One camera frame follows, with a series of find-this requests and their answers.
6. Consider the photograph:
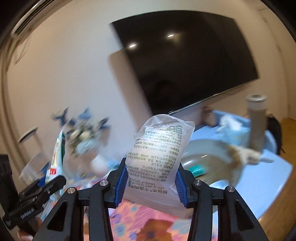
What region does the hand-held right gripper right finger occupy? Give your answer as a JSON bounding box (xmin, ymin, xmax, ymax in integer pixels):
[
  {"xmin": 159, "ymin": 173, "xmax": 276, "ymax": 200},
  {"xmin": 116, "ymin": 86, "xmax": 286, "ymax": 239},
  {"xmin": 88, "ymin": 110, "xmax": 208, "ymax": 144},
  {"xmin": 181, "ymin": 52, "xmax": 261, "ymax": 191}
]
[{"xmin": 174, "ymin": 162, "xmax": 263, "ymax": 241}]

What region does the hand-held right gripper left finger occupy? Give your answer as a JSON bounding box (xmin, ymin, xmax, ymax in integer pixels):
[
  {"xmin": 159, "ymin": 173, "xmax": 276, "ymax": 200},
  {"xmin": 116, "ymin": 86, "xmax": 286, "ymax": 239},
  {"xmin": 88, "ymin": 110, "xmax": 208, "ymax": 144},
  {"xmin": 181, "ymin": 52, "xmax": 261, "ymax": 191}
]
[{"xmin": 33, "ymin": 159, "xmax": 127, "ymax": 241}]

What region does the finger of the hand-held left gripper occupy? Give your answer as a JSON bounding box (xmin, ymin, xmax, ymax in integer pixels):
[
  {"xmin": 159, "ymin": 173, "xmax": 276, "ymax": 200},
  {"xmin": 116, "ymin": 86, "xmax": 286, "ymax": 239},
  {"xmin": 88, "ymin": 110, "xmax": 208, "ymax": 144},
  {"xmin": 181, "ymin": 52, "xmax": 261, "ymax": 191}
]
[{"xmin": 18, "ymin": 175, "xmax": 67, "ymax": 203}]

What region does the person's left hand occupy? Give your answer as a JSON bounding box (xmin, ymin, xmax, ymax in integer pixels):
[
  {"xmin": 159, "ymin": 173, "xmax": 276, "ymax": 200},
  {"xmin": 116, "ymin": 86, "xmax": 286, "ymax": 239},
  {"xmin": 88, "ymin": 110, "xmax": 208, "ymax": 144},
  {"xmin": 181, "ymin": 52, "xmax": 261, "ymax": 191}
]
[{"xmin": 17, "ymin": 211, "xmax": 44, "ymax": 241}]

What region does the teal item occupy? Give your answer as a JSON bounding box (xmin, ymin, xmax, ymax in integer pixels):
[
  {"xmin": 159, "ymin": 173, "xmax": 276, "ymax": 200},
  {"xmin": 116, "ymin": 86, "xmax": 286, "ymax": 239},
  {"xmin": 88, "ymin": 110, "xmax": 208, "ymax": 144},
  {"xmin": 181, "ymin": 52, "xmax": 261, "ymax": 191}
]
[{"xmin": 187, "ymin": 163, "xmax": 207, "ymax": 178}]

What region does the green and white packet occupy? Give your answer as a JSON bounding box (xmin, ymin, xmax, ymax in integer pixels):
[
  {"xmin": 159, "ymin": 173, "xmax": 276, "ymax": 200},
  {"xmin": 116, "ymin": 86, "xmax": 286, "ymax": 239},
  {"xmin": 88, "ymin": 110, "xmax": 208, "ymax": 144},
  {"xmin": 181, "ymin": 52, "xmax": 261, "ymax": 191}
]
[{"xmin": 45, "ymin": 128, "xmax": 67, "ymax": 183}]

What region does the floral patterned mat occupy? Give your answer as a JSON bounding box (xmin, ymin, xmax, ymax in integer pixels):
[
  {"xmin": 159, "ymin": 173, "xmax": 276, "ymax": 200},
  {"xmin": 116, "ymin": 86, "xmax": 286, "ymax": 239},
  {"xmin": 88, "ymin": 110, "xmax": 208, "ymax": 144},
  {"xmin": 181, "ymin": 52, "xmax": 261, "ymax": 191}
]
[{"xmin": 109, "ymin": 195, "xmax": 197, "ymax": 241}]

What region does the blue and white flower bouquet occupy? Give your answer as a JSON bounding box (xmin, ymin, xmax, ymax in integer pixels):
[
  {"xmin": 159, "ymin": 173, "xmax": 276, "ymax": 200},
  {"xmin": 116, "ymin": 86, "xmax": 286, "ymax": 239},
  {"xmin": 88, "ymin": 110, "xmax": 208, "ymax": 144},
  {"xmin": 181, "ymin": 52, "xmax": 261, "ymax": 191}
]
[{"xmin": 51, "ymin": 107, "xmax": 110, "ymax": 158}]

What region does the beige plush toy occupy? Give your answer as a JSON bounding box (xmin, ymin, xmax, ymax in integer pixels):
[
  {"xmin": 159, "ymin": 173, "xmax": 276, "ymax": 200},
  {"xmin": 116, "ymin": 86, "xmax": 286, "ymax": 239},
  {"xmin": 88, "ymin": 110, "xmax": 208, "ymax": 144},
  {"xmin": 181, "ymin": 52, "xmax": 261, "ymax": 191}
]
[{"xmin": 228, "ymin": 145, "xmax": 275, "ymax": 166}]

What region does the blue tissue pack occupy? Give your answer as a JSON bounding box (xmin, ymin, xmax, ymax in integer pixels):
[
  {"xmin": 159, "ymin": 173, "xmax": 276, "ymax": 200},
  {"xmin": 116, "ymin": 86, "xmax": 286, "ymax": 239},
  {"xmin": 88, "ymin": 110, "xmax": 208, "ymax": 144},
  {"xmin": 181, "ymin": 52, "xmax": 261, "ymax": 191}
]
[{"xmin": 216, "ymin": 115, "xmax": 250, "ymax": 146}]

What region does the light blue tablecloth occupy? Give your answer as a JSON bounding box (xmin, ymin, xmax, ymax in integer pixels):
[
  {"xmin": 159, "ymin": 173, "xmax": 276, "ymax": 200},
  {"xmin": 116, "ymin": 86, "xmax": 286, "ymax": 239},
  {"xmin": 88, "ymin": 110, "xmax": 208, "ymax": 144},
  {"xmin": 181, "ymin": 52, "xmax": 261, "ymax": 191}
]
[{"xmin": 180, "ymin": 109, "xmax": 294, "ymax": 223}]

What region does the grey thermos bottle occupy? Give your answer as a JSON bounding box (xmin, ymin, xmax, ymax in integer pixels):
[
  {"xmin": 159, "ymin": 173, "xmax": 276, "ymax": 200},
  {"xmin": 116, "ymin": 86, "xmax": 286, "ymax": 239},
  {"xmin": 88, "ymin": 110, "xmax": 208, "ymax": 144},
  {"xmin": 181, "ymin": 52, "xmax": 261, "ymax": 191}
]
[{"xmin": 245, "ymin": 94, "xmax": 266, "ymax": 152}]

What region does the black bag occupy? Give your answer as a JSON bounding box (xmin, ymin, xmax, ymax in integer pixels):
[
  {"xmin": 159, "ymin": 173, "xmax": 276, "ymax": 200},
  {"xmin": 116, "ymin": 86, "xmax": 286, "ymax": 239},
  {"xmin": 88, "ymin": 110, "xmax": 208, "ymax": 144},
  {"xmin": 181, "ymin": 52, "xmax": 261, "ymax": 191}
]
[{"xmin": 266, "ymin": 116, "xmax": 283, "ymax": 154}]

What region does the black television screen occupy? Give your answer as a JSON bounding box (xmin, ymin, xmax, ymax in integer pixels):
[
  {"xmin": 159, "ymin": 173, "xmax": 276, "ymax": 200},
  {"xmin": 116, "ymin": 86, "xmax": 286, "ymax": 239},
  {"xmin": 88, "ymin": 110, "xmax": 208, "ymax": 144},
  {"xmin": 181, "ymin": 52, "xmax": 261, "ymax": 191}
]
[{"xmin": 109, "ymin": 13, "xmax": 259, "ymax": 116}]

